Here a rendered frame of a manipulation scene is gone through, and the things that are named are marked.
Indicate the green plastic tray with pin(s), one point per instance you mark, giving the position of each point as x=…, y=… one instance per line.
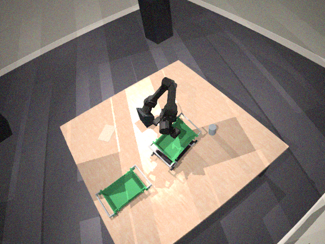
x=171, y=147

